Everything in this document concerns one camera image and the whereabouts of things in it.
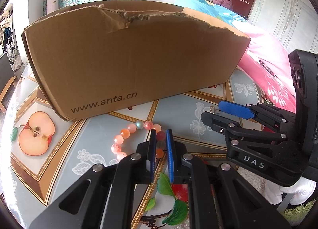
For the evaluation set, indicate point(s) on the pink floral quilt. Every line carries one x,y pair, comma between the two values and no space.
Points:
266,62

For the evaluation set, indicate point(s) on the blue patterned quilt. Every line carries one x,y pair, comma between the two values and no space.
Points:
206,7

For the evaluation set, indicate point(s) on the white gloved right hand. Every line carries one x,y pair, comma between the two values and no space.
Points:
301,191

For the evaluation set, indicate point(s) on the grey cabinet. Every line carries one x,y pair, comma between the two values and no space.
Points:
5,71

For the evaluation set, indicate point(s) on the white wardrobe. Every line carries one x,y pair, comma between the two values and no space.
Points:
292,22

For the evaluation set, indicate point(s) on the small wooden stool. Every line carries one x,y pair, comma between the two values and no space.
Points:
12,82

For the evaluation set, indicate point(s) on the pile of clothes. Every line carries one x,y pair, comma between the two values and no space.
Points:
7,34

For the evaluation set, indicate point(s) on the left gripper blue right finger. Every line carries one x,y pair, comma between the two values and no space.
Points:
219,197

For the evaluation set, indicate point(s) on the brown cardboard box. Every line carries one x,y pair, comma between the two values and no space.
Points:
97,57

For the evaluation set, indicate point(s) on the fruit pattern table cover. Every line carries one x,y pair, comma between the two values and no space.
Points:
30,183

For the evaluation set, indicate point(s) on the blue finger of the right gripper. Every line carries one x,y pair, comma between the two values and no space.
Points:
238,110
223,124

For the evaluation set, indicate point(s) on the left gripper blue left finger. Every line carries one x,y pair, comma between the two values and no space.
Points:
103,196

